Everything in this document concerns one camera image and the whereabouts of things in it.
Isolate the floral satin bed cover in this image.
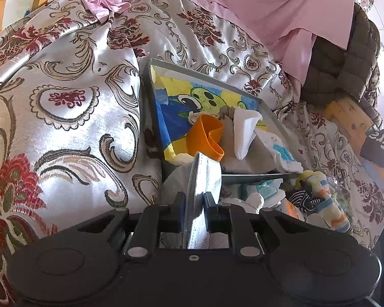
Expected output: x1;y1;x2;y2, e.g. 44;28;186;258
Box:
0;0;384;307

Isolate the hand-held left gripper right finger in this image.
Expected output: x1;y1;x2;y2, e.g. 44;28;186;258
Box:
204;193;309;259

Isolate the striped towel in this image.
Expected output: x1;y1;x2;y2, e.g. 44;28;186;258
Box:
294;171;353;232

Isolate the brown quilted jacket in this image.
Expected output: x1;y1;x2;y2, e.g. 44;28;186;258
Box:
299;2;381;106

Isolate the black white striped sock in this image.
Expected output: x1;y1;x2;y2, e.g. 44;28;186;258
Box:
286;189;322;215

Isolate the grey tray with cartoon lining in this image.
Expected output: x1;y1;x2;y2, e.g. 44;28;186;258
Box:
140;58;303;186

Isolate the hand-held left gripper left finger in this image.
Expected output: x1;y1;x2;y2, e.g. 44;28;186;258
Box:
78;193;189;260

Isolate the tissue packet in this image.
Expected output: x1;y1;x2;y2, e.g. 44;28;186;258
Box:
240;179;287;212

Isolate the light blue cloth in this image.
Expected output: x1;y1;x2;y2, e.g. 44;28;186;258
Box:
363;160;384;199

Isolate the dark brown printed cloth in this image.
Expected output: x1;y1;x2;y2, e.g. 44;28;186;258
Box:
360;128;384;170

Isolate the pink bed sheet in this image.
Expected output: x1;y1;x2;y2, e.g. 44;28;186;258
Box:
73;0;356;88

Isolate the grey sock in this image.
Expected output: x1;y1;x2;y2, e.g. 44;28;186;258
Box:
161;152;231;250

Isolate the orange sock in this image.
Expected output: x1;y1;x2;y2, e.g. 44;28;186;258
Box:
187;114;225;161

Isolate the white blue printed cloth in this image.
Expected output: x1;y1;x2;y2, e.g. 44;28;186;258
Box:
259;129;304;173

